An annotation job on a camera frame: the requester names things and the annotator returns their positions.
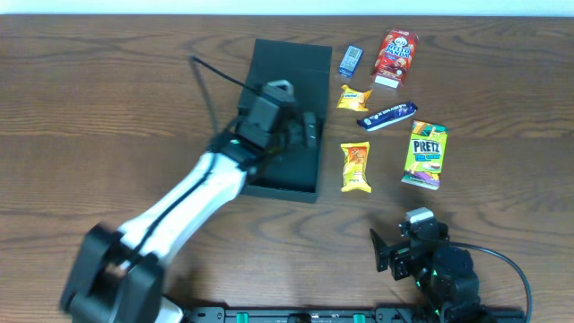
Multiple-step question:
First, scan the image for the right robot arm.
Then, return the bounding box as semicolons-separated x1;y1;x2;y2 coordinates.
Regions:
370;219;497;323

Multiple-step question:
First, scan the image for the yellow orange snack pouch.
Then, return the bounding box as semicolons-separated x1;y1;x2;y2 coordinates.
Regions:
340;142;371;193

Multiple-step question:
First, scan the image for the small blue candy box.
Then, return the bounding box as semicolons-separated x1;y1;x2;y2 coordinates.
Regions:
338;45;363;79

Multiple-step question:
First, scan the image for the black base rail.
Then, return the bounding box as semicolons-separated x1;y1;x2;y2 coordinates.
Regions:
178;306;526;323

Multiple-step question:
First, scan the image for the dark blue chocolate bar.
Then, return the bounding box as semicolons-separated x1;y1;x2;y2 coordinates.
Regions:
356;100;418;132

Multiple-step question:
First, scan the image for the left black cable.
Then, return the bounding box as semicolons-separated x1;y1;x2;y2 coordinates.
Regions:
187;54;261;135

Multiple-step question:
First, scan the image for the small yellow snack packet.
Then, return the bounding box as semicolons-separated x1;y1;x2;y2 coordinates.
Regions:
336;84;372;112

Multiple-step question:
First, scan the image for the right black cable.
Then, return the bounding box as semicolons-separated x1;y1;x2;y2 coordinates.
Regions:
416;232;534;323

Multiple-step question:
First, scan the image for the green Pretz snack box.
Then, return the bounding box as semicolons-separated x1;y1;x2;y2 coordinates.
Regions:
401;120;448;190

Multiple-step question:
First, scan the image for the red Hello Panda box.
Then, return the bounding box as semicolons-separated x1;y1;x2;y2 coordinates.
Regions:
371;28;419;89

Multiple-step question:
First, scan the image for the black cable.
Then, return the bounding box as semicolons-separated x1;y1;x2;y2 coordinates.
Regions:
187;54;261;135
416;232;534;323

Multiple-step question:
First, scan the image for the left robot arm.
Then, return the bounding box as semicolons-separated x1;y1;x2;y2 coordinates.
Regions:
59;98;317;323

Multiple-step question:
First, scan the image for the black gift box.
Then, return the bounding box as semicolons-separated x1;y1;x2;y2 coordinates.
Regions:
237;38;334;205

